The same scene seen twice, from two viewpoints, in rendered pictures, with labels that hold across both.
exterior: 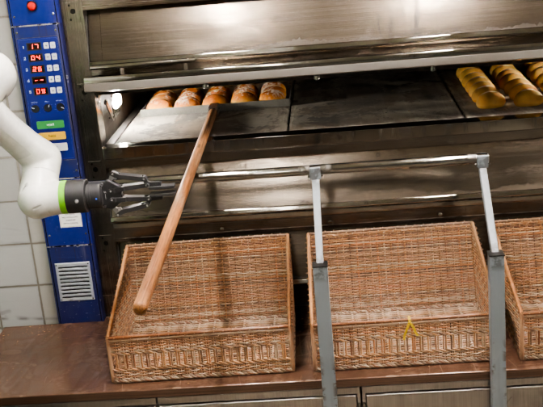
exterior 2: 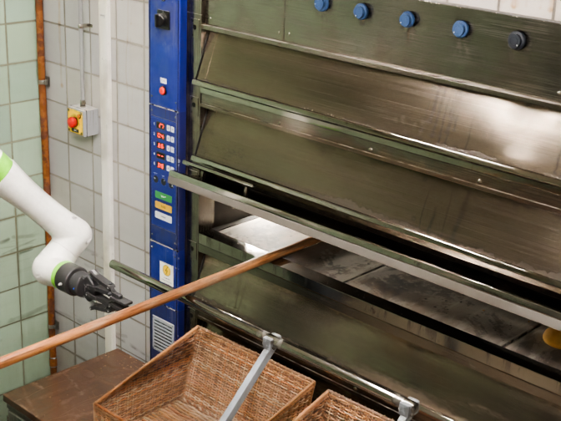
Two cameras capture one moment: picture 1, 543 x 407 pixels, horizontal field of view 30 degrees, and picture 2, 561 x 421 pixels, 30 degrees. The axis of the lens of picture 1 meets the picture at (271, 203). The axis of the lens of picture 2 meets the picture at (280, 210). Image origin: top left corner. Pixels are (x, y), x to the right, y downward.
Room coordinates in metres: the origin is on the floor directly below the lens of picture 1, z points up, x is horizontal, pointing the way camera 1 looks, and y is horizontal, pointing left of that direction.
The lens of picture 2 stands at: (0.77, -1.77, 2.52)
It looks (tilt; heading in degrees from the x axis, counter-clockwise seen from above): 20 degrees down; 38
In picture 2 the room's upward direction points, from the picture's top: 2 degrees clockwise
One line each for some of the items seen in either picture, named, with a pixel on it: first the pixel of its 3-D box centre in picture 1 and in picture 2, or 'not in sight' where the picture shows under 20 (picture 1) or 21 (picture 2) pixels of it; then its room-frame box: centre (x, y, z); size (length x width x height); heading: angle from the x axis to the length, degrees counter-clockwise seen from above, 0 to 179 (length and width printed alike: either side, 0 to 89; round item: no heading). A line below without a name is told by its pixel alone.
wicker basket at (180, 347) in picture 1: (204, 304); (203, 412); (2.95, 0.24, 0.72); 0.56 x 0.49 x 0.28; 87
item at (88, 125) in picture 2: not in sight; (83, 119); (3.25, 1.14, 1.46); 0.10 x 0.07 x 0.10; 86
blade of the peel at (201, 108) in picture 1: (218, 97); not in sight; (3.83, 0.16, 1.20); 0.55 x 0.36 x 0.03; 87
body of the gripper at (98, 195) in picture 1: (106, 194); (88, 286); (2.66, 0.45, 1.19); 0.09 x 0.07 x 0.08; 87
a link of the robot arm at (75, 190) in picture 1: (79, 195); (73, 279); (2.67, 0.52, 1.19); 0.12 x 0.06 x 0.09; 177
